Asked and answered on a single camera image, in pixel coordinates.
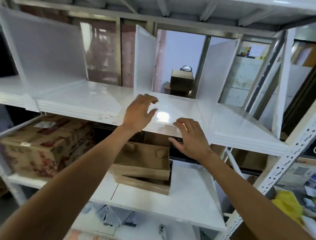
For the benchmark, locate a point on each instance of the plain brown cardboard box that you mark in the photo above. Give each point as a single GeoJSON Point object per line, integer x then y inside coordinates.
{"type": "Point", "coordinates": [249, 159]}

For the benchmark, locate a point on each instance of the tape roll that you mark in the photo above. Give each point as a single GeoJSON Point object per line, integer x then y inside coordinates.
{"type": "Point", "coordinates": [186, 68]}

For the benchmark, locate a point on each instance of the colourful puzzle cube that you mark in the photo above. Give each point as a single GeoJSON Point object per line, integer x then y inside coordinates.
{"type": "Point", "coordinates": [247, 51]}

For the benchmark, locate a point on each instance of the yellow cloth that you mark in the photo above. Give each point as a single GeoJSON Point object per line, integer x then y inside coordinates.
{"type": "Point", "coordinates": [287, 205]}

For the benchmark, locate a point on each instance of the small brown cardboard box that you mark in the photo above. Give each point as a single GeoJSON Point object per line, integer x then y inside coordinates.
{"type": "Point", "coordinates": [181, 80]}

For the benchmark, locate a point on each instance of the person's right hand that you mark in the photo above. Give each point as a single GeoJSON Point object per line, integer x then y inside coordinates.
{"type": "Point", "coordinates": [193, 141]}

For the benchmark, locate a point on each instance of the person's left hand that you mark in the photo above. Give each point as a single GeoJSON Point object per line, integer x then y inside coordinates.
{"type": "Point", "coordinates": [137, 112]}

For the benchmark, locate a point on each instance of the grey plastic bag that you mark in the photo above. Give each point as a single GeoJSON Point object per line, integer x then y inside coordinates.
{"type": "Point", "coordinates": [116, 216]}

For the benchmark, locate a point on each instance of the flat brown cardboard box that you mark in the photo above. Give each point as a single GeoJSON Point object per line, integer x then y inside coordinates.
{"type": "Point", "coordinates": [143, 186]}

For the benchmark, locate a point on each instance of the person's left forearm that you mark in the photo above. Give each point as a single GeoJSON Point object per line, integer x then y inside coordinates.
{"type": "Point", "coordinates": [74, 178]}

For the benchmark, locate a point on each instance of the person's right thumb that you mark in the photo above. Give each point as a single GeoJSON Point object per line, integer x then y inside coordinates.
{"type": "Point", "coordinates": [175, 142]}

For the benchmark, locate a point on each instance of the red printed cardboard box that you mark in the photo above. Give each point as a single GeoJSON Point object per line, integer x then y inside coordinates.
{"type": "Point", "coordinates": [44, 148]}

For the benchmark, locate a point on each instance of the white metal shelving unit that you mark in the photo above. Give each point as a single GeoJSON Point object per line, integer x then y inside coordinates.
{"type": "Point", "coordinates": [86, 96]}

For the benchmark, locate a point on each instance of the white handheld device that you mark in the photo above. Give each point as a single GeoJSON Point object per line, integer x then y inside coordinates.
{"type": "Point", "coordinates": [163, 232]}

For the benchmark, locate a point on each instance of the open brown cardboard box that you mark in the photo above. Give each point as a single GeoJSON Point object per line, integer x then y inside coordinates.
{"type": "Point", "coordinates": [140, 154]}

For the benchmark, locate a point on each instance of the person's left thumb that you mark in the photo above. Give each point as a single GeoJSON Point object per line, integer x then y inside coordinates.
{"type": "Point", "coordinates": [152, 112]}

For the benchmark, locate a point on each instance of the large white plastic divider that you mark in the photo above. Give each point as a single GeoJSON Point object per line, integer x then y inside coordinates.
{"type": "Point", "coordinates": [49, 54]}

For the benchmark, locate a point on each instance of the person's right forearm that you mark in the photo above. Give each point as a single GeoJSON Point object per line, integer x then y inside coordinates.
{"type": "Point", "coordinates": [246, 195]}

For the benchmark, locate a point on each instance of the printed product box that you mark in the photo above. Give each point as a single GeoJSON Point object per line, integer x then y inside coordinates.
{"type": "Point", "coordinates": [298, 175]}

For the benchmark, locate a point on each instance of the narrow white plastic divider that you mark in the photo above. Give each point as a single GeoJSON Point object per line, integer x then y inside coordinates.
{"type": "Point", "coordinates": [144, 61]}

